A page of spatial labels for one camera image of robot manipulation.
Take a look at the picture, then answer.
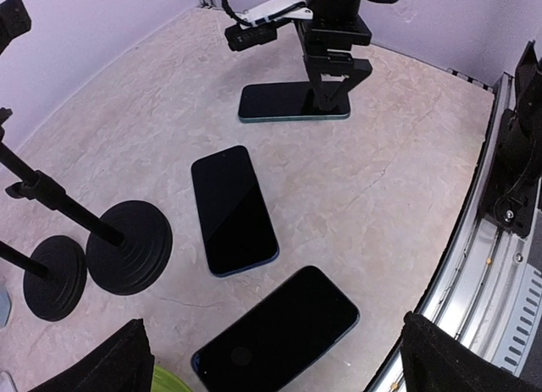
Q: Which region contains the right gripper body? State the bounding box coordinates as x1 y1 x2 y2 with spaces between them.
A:
296 17 372 70

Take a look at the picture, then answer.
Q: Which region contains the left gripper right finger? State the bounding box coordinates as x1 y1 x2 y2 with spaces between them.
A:
400 312 538 392

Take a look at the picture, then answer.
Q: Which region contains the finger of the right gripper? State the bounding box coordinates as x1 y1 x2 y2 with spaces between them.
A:
306 65 335 112
325 58 373 110

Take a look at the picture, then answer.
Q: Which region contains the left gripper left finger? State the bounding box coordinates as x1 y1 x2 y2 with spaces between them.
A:
34 318 155 391

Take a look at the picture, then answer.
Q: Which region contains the short black clamp stand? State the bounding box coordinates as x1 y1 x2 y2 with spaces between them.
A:
0 108 174 295

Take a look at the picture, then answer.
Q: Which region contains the black phone blue case bottom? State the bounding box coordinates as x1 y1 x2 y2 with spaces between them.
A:
191 266 360 391

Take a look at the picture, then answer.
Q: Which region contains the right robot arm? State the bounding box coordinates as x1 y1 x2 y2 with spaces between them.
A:
296 0 373 113

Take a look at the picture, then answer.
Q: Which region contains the tall black clamp stand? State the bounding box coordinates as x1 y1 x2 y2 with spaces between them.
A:
1 235 87 322

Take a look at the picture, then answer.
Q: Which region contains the green plate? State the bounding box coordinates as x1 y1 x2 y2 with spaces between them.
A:
151 365 191 392

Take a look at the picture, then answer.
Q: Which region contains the light blue mug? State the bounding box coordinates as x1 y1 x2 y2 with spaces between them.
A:
0 286 12 328

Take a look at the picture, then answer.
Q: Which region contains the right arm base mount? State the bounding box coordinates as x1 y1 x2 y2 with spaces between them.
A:
480 41 541 238

